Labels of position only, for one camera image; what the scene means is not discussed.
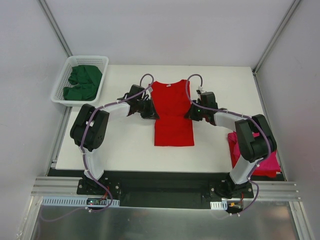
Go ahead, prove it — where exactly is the red t shirt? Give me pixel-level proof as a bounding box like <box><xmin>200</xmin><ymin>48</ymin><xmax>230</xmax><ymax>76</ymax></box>
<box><xmin>227</xmin><ymin>136</ymin><xmax>281</xmax><ymax>178</ymax></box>
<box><xmin>151</xmin><ymin>79</ymin><xmax>195</xmax><ymax>147</ymax></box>

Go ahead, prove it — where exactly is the white plastic basket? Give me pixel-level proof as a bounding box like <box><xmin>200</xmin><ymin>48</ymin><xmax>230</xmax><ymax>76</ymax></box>
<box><xmin>50</xmin><ymin>55</ymin><xmax>109</xmax><ymax>107</ymax></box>

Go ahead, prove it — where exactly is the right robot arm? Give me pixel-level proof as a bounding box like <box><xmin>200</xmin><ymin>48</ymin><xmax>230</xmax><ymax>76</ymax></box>
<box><xmin>184</xmin><ymin>89</ymin><xmax>277</xmax><ymax>199</ymax></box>

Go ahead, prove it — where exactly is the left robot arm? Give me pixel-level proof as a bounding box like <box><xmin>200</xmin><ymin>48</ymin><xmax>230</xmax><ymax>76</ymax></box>
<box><xmin>70</xmin><ymin>84</ymin><xmax>160</xmax><ymax>195</ymax></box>

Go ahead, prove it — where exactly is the green t shirt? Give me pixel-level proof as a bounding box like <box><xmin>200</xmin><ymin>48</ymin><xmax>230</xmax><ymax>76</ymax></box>
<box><xmin>63</xmin><ymin>65</ymin><xmax>103</xmax><ymax>101</ymax></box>

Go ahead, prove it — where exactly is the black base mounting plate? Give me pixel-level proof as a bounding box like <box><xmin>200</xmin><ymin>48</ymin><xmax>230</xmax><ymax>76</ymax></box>
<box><xmin>48</xmin><ymin>169</ymin><xmax>254</xmax><ymax>209</ymax></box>

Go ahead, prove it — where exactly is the folded red t shirt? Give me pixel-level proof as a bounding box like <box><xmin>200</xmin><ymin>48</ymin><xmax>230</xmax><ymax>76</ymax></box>
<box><xmin>227</xmin><ymin>136</ymin><xmax>281</xmax><ymax>178</ymax></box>

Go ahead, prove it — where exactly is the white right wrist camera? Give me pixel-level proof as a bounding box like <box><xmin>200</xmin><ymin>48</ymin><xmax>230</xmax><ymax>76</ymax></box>
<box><xmin>196</xmin><ymin>86</ymin><xmax>204</xmax><ymax>95</ymax></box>

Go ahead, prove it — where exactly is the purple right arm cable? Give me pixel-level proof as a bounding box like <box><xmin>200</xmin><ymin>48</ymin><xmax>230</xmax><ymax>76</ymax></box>
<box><xmin>185</xmin><ymin>74</ymin><xmax>272</xmax><ymax>221</ymax></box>

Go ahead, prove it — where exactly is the right white cable duct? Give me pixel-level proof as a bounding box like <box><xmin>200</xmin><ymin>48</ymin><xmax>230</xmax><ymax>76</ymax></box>
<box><xmin>210</xmin><ymin>200</ymin><xmax>228</xmax><ymax>211</ymax></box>

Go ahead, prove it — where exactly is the white cable duct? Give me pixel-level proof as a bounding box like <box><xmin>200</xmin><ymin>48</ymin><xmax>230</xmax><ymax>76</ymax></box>
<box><xmin>42</xmin><ymin>196</ymin><xmax>120</xmax><ymax>208</ymax></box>
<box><xmin>210</xmin><ymin>200</ymin><xmax>228</xmax><ymax>211</ymax></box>

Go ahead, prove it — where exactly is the right aluminium frame post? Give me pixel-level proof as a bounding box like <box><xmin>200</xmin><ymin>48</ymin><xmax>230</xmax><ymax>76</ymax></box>
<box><xmin>252</xmin><ymin>0</ymin><xmax>303</xmax><ymax>76</ymax></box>

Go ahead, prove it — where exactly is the aluminium frame post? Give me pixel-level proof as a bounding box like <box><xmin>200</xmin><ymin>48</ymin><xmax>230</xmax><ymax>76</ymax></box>
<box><xmin>252</xmin><ymin>0</ymin><xmax>303</xmax><ymax>76</ymax></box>
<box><xmin>37</xmin><ymin>0</ymin><xmax>73</xmax><ymax>57</ymax></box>

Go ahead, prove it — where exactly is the aluminium front rail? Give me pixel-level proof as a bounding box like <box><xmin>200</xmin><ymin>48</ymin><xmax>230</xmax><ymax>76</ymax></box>
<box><xmin>31</xmin><ymin>168</ymin><xmax>302</xmax><ymax>202</ymax></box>

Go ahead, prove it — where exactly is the left white cable duct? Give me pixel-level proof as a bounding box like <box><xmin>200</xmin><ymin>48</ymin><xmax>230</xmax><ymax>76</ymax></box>
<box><xmin>42</xmin><ymin>196</ymin><xmax>120</xmax><ymax>208</ymax></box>

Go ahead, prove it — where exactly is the left aluminium frame post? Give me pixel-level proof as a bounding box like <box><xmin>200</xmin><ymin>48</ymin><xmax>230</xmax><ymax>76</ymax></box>
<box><xmin>37</xmin><ymin>0</ymin><xmax>73</xmax><ymax>57</ymax></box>

